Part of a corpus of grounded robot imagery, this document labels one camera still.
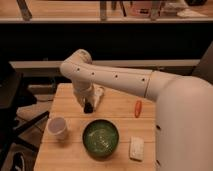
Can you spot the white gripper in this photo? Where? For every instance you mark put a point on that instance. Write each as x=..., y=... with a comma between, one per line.
x=84, y=93

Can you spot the orange marker pen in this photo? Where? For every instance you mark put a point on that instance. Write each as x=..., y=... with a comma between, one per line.
x=138, y=108

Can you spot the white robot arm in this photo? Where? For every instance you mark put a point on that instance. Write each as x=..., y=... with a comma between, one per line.
x=184, y=108

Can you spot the green ceramic bowl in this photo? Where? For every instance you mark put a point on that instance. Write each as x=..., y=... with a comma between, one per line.
x=100, y=138

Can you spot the white tube bottle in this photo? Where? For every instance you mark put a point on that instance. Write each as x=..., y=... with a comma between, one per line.
x=97, y=97

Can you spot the black office chair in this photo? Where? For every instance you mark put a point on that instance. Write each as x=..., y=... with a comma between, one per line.
x=10, y=101

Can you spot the dark chair right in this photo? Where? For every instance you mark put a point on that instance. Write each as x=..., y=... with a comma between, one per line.
x=204, y=69

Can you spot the grey metal rail shelf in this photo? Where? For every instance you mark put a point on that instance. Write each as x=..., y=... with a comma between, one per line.
x=51, y=68

